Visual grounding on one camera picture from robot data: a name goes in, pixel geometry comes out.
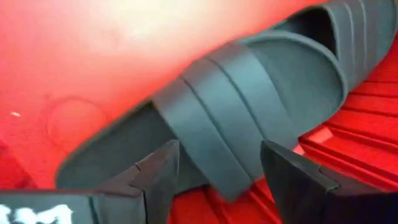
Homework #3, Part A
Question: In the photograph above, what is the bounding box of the red plastic bin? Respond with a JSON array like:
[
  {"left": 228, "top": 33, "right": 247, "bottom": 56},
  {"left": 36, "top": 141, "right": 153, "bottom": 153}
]
[{"left": 0, "top": 0, "right": 398, "bottom": 224}]

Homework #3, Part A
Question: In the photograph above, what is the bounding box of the small black slide sandal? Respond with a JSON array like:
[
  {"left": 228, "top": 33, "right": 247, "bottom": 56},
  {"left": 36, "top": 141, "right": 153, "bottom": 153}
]
[
  {"left": 270, "top": 0, "right": 398, "bottom": 94},
  {"left": 54, "top": 30, "right": 349, "bottom": 203}
]

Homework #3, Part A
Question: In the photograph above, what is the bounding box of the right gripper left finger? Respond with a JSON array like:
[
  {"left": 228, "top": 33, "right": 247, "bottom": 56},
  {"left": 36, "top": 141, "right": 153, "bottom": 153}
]
[{"left": 93, "top": 139, "right": 181, "bottom": 224}]

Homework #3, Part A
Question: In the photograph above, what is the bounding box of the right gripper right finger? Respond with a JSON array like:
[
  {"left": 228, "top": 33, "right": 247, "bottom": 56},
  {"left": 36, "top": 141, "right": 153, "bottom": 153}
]
[{"left": 260, "top": 139, "right": 398, "bottom": 224}]

